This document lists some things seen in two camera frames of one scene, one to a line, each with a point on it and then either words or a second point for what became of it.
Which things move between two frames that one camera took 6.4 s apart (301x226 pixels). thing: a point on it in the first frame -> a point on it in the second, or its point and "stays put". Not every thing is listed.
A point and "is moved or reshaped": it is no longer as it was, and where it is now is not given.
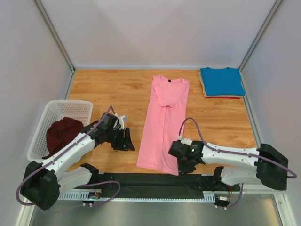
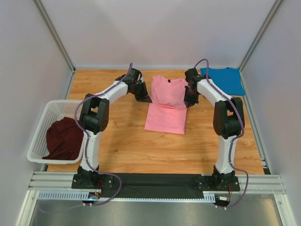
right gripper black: [186, 165] -> [190, 94]
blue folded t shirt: [222, 81] stays put
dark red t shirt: [60, 132] stays put
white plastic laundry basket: [80, 110] stays put
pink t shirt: [164, 117] is moved or reshaped
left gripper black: [121, 140] -> [140, 90]
